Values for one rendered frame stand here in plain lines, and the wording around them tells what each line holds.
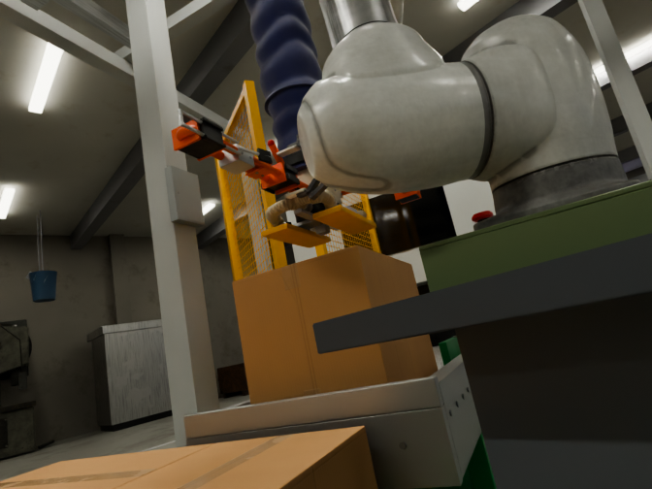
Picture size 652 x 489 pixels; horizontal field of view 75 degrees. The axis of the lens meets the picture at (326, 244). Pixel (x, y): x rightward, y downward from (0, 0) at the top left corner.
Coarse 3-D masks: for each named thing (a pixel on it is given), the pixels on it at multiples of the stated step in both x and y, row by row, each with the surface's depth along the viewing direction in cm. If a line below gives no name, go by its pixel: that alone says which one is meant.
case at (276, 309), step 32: (320, 256) 114; (352, 256) 110; (384, 256) 131; (256, 288) 121; (288, 288) 116; (320, 288) 112; (352, 288) 109; (384, 288) 121; (416, 288) 160; (256, 320) 119; (288, 320) 115; (320, 320) 111; (256, 352) 118; (288, 352) 114; (352, 352) 107; (384, 352) 106; (416, 352) 134; (256, 384) 117; (288, 384) 113; (320, 384) 109; (352, 384) 106
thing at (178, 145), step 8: (192, 120) 93; (176, 128) 95; (200, 128) 93; (176, 136) 95; (192, 136) 93; (200, 136) 92; (176, 144) 95; (184, 144) 93; (192, 144) 94; (200, 144) 94; (208, 144) 95; (184, 152) 97; (192, 152) 97; (200, 152) 98; (208, 152) 99; (216, 152) 100; (200, 160) 102
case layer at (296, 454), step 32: (192, 448) 103; (224, 448) 95; (256, 448) 88; (288, 448) 82; (320, 448) 77; (352, 448) 81; (32, 480) 104; (64, 480) 96; (96, 480) 89; (128, 480) 83; (160, 480) 77; (192, 480) 73; (224, 480) 69; (256, 480) 65; (288, 480) 62; (320, 480) 68; (352, 480) 78
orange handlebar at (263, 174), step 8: (184, 128) 92; (184, 136) 93; (232, 152) 104; (256, 160) 113; (256, 168) 121; (264, 168) 116; (272, 168) 120; (248, 176) 119; (256, 176) 120; (264, 176) 121; (304, 184) 137; (344, 192) 150
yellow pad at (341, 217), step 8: (336, 208) 129; (344, 208) 131; (312, 216) 132; (320, 216) 131; (328, 216) 132; (336, 216) 133; (344, 216) 135; (352, 216) 137; (360, 216) 143; (328, 224) 140; (336, 224) 142; (344, 224) 145; (352, 224) 147; (360, 224) 149; (368, 224) 151; (352, 232) 158; (360, 232) 160
